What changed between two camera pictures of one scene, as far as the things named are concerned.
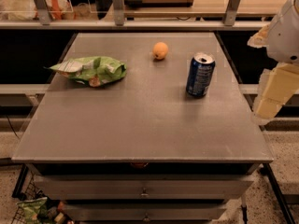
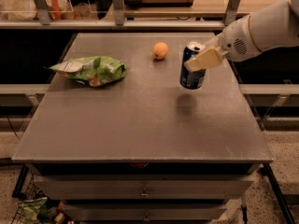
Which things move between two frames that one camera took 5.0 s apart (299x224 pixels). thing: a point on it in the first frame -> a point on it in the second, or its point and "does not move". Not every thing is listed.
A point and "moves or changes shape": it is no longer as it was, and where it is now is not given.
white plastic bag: (18, 4) does not move
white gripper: (284, 39) -> (237, 41)
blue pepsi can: (200, 75) moves or changes shape
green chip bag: (93, 71) does not move
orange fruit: (160, 49) does not move
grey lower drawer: (149, 212) does not move
